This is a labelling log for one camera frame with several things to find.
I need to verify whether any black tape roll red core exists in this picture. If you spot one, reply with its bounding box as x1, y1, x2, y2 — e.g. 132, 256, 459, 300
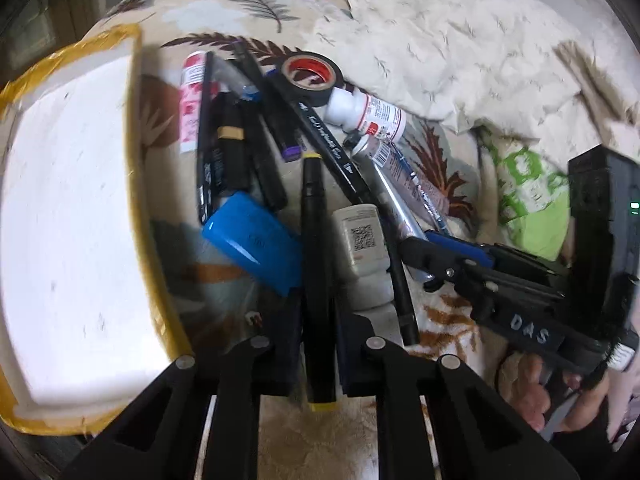
274, 51, 346, 109

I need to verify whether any black marker with yellow ends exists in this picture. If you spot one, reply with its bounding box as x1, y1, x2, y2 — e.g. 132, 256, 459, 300
299, 151, 341, 413

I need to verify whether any black marker with tan band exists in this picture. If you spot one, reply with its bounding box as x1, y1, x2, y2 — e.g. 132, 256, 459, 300
215, 91, 251, 199

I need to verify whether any black marker with purple end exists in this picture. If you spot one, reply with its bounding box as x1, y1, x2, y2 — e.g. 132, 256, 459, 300
232, 40, 307, 163

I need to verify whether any person's right hand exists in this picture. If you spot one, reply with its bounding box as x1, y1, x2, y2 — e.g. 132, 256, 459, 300
497, 352, 613, 435

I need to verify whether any blue plastic case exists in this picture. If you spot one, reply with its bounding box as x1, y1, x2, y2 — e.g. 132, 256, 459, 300
201, 191, 305, 297

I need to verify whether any white foam box yellow tape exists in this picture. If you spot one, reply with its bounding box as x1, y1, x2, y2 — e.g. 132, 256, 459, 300
0, 22, 195, 436

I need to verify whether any long black brush pen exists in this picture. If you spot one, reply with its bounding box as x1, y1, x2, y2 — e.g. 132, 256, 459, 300
265, 71, 422, 347

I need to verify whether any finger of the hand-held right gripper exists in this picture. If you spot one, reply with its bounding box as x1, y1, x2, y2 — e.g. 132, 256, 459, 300
424, 230, 497, 270
399, 236, 473, 295

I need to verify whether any thin black pen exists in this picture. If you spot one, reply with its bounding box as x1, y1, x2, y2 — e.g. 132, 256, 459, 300
196, 51, 217, 226

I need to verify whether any white bottle with square code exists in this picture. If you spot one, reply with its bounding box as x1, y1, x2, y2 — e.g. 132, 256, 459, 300
332, 204, 396, 311

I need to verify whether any clear blue ballpoint pen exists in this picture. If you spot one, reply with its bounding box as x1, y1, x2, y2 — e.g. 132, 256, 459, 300
385, 137, 453, 237

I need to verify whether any plain black marker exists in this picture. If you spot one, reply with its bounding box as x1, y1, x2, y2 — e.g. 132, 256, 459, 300
242, 100, 289, 213

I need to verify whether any white quilted duvet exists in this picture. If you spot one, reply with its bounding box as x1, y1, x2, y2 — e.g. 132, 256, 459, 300
310, 0, 640, 176

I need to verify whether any clear pen with blue tip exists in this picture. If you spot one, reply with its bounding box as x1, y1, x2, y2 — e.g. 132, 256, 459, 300
220, 60, 262, 106

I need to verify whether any white bottle with red label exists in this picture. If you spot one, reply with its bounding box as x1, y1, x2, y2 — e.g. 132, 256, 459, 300
322, 87, 408, 144

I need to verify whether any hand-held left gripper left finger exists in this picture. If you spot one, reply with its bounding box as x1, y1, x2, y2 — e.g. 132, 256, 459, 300
60, 299, 304, 480

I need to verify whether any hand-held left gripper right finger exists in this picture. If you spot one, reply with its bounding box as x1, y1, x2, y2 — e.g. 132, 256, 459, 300
337, 309, 583, 480

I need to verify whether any silver tube with black cap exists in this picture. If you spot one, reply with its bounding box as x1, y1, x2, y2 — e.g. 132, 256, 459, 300
344, 129, 437, 262

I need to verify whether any pink and white tube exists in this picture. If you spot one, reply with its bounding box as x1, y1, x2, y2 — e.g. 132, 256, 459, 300
179, 51, 208, 156

